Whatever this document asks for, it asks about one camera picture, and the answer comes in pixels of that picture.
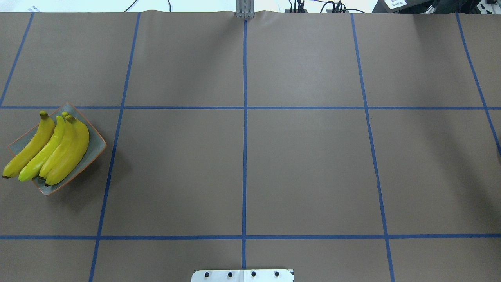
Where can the yellow banana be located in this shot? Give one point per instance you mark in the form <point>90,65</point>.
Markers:
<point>60,151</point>
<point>74,155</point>
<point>33,167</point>
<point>34,146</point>

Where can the white mounting plate with bolts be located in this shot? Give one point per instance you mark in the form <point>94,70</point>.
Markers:
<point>244,275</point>

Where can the grey square plate orange rim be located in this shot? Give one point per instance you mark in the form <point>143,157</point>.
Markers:
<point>96,147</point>

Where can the aluminium frame post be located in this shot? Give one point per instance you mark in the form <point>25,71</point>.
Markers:
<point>245,9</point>

